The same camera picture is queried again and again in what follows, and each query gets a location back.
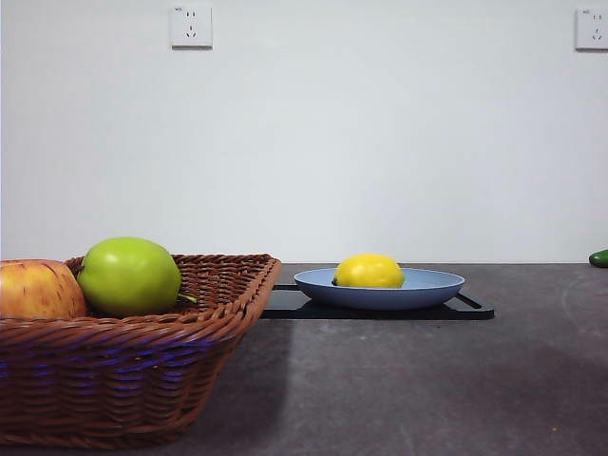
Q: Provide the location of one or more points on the yellow lemon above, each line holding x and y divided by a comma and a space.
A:
369, 271

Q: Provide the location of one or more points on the blue round plate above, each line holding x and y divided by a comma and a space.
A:
380, 297

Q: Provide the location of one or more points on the brown woven wicker basket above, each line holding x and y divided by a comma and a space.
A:
119, 370

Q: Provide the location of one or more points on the black flat tray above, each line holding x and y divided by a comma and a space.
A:
285, 308

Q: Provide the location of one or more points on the green apple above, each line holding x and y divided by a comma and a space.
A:
124, 275

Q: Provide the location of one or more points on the red and yellow apple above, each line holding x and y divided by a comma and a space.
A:
33, 290

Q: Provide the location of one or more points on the dark green vegetable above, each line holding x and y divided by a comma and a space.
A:
600, 259

